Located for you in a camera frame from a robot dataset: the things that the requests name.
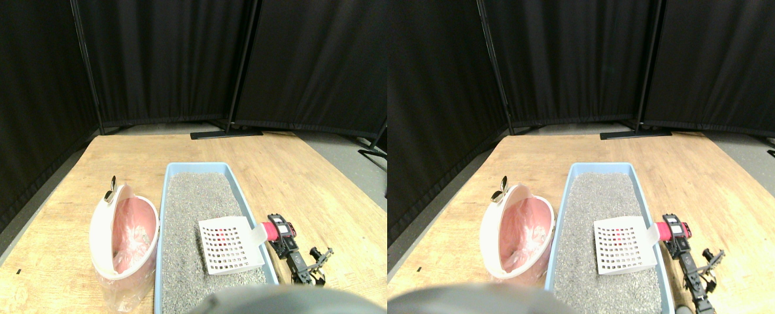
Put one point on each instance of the red lump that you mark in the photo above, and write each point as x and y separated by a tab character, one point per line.
617	239
221	237

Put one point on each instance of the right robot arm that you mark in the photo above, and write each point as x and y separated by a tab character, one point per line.
696	281
301	268

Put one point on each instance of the blue litter tray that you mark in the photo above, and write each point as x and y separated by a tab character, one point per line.
184	261
580	275

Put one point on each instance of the white bin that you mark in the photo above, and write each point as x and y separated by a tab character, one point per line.
495	242
106	242

